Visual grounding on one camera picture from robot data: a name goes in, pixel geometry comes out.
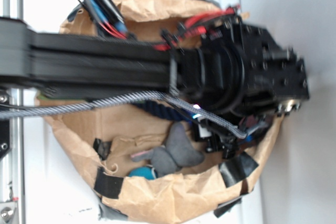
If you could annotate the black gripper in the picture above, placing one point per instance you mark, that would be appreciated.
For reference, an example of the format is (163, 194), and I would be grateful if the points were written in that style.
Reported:
(246, 72)

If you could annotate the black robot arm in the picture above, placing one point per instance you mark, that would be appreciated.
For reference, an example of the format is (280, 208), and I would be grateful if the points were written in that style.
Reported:
(64, 66)

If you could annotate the grey plush toy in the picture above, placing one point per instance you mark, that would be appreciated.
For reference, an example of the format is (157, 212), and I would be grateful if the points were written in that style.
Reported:
(176, 153)

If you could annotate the teal ball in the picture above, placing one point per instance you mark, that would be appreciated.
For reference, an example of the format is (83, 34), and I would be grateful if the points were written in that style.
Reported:
(147, 172)

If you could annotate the brown paper bag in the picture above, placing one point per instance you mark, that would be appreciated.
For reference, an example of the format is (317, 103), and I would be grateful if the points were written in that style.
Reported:
(102, 142)

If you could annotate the aluminium frame rail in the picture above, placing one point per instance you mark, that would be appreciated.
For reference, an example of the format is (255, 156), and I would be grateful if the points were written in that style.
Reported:
(13, 208)

